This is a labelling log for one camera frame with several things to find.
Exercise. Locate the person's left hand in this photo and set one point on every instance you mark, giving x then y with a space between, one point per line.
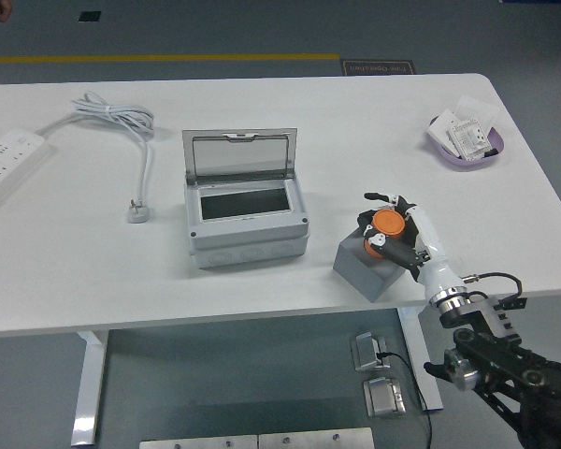
2 9

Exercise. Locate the plain white square plate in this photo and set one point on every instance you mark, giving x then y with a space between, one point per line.
477 107

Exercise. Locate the purple shallow tray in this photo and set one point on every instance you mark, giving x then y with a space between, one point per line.
467 163

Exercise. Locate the white plate with grey edge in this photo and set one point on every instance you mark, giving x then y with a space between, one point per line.
441 128

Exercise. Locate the dark floor sign with lettering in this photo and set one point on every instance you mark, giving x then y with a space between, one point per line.
378 68

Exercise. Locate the white socket panel with print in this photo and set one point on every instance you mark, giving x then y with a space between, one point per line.
470 138

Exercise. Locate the smoky transparent hinged box lid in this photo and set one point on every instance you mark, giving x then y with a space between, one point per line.
238 154

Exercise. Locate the silver floor socket box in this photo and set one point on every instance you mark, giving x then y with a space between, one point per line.
383 397
367 353

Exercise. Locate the white power strip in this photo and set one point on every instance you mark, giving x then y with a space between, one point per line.
4 159

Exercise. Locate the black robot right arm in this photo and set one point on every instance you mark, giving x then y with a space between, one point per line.
533 369

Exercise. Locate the grey box cover frame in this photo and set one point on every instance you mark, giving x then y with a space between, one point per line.
243 234

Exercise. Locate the white table leg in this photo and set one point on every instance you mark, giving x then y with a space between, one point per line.
89 388
416 346

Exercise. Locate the grey metal floor plate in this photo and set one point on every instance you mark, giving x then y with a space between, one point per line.
313 439
196 443

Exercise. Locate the black floor hatch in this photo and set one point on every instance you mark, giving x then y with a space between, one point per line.
89 16

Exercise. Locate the grey electrical box base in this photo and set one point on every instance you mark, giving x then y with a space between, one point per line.
248 255

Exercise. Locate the grey cube holder round hole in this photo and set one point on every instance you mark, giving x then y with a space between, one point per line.
355 271

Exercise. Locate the orange cylindrical battery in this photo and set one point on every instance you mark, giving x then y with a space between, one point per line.
388 223

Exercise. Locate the small black part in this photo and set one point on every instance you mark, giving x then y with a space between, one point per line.
492 151

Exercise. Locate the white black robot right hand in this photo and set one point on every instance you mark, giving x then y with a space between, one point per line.
437 271

